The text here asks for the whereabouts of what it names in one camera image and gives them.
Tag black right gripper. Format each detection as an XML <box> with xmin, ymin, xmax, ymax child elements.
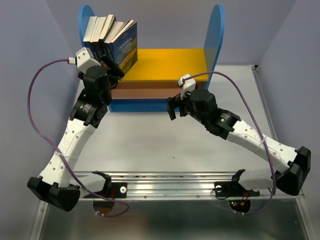
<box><xmin>165</xmin><ymin>89</ymin><xmax>208</xmax><ymax>126</ymax></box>

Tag Little Women floral book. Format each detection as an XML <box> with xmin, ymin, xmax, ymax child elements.
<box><xmin>103</xmin><ymin>21</ymin><xmax>125</xmax><ymax>60</ymax></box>

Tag A Tale of Two Cities book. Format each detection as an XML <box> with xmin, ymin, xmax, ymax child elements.
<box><xmin>97</xmin><ymin>16</ymin><xmax>107</xmax><ymax>57</ymax></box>

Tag blue green landscape book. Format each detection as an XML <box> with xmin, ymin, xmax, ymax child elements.
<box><xmin>110</xmin><ymin>20</ymin><xmax>138</xmax><ymax>74</ymax></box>

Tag Three Days to See book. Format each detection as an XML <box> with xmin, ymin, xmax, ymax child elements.
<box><xmin>90</xmin><ymin>17</ymin><xmax>102</xmax><ymax>62</ymax></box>

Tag Nineteen Eighty-Four dark book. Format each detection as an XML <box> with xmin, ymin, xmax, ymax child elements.
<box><xmin>100</xmin><ymin>14</ymin><xmax>116</xmax><ymax>55</ymax></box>

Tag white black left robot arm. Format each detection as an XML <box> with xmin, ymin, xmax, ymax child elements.
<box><xmin>27</xmin><ymin>56</ymin><xmax>125</xmax><ymax>212</ymax></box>

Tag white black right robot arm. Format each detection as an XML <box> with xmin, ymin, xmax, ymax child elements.
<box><xmin>166</xmin><ymin>88</ymin><xmax>311</xmax><ymax>198</ymax></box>

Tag blue wooden bookshelf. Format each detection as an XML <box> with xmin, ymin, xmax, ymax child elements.
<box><xmin>78</xmin><ymin>4</ymin><xmax>225</xmax><ymax>113</ymax></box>

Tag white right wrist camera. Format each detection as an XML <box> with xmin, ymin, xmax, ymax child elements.
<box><xmin>177</xmin><ymin>73</ymin><xmax>197</xmax><ymax>100</ymax></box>

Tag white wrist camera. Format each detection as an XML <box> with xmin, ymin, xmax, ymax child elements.
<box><xmin>177</xmin><ymin>73</ymin><xmax>197</xmax><ymax>100</ymax></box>
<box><xmin>67</xmin><ymin>47</ymin><xmax>101</xmax><ymax>74</ymax></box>

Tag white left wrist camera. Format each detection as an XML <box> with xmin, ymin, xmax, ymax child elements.
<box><xmin>67</xmin><ymin>47</ymin><xmax>101</xmax><ymax>74</ymax></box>

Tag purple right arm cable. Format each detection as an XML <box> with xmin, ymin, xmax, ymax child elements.
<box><xmin>183</xmin><ymin>71</ymin><xmax>277</xmax><ymax>216</ymax></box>

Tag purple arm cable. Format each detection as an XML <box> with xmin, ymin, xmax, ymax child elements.
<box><xmin>183</xmin><ymin>71</ymin><xmax>277</xmax><ymax>216</ymax></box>
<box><xmin>26</xmin><ymin>57</ymin><xmax>130</xmax><ymax>218</ymax></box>

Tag aluminium mounting rail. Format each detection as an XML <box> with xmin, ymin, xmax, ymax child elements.
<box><xmin>41</xmin><ymin>171</ymin><xmax>306</xmax><ymax>201</ymax></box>

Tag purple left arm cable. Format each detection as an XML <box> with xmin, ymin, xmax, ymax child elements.
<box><xmin>26</xmin><ymin>57</ymin><xmax>130</xmax><ymax>218</ymax></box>

